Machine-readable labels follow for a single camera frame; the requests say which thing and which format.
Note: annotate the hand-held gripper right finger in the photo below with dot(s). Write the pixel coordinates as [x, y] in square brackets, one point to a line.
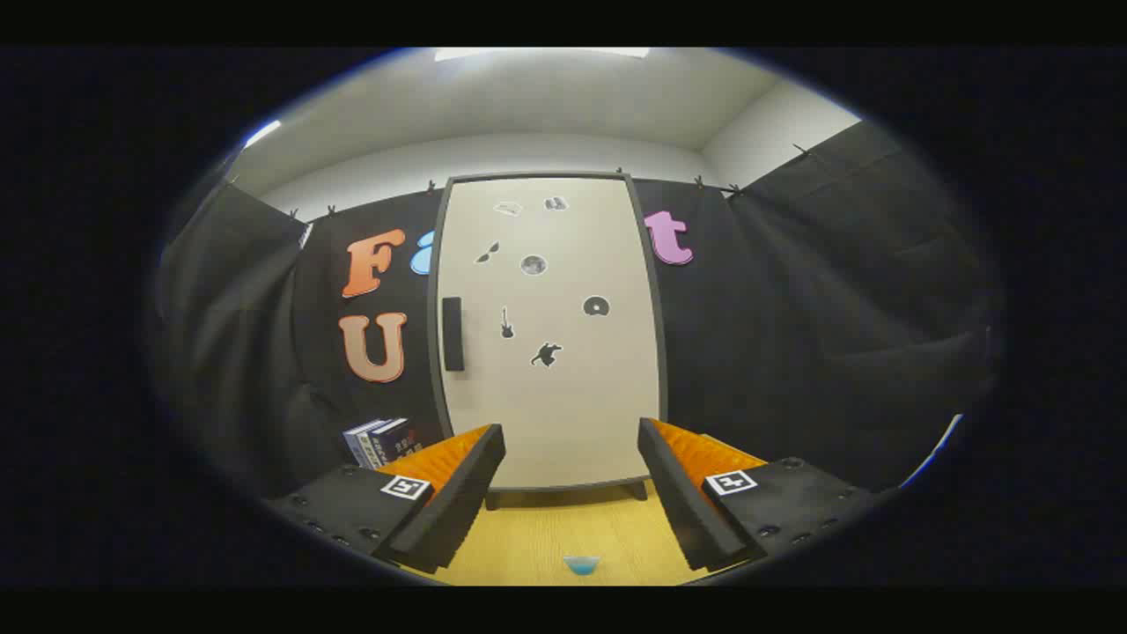
[682, 506]

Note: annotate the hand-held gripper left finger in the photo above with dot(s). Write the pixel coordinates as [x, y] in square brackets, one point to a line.
[458, 511]

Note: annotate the beige cabinet door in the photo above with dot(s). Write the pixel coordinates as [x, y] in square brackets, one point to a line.
[572, 414]

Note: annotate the dark blue book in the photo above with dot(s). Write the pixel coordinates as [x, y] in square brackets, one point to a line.
[396, 440]

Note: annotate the small light blue object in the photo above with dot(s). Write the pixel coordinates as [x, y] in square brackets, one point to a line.
[582, 564]

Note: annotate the blue and white book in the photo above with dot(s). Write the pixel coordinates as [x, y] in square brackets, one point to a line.
[357, 443]

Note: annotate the grey cabinet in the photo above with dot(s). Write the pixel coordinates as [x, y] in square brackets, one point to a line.
[434, 352]

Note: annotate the black backdrop cloth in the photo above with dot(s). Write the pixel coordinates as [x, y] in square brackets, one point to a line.
[792, 335]

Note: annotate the long ceiling light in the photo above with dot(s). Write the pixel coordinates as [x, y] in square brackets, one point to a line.
[262, 133]

